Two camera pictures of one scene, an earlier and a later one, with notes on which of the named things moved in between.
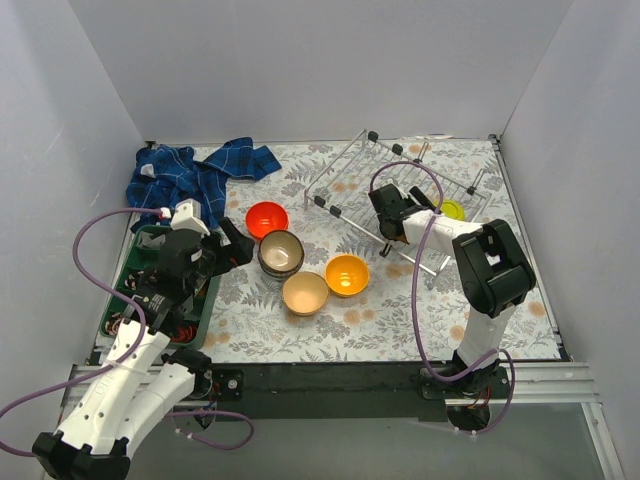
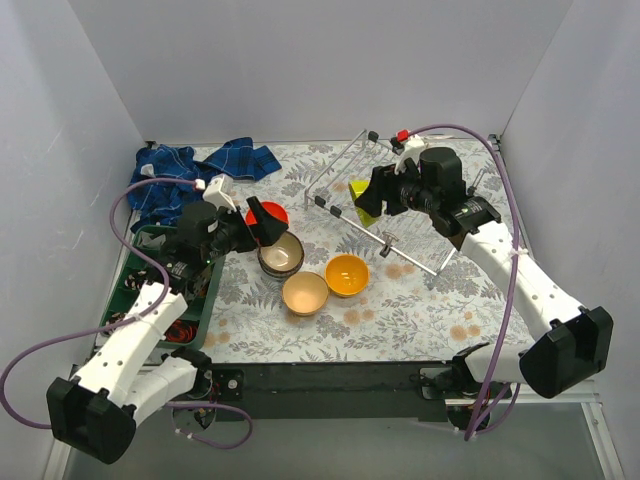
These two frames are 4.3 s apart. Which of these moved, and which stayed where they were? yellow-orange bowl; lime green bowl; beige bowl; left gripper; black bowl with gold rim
Moved: lime green bowl; left gripper
Stayed: yellow-orange bowl; black bowl with gold rim; beige bowl
